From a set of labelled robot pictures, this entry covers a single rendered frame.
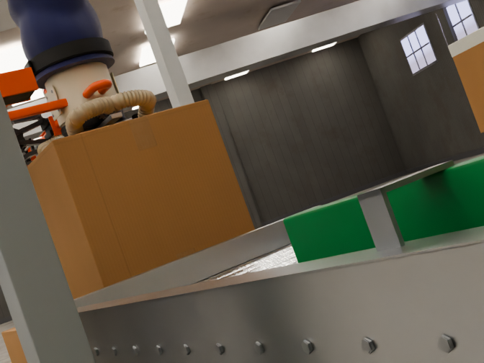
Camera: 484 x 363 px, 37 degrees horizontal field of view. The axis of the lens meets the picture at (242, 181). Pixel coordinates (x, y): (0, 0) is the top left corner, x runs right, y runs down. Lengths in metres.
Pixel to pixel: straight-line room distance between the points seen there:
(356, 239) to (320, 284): 0.12
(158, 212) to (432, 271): 1.18
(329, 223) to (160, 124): 0.98
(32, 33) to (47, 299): 1.19
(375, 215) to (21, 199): 0.43
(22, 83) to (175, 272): 0.51
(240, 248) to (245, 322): 0.86
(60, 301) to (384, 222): 0.41
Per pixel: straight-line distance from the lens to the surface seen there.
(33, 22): 1.96
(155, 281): 1.55
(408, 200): 0.69
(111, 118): 1.82
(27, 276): 0.86
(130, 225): 1.64
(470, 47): 3.22
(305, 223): 0.82
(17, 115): 1.88
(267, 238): 1.68
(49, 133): 2.19
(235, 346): 0.83
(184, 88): 5.26
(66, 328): 0.87
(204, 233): 1.71
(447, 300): 0.55
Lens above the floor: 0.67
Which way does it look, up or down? 2 degrees up
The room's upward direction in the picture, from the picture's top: 20 degrees counter-clockwise
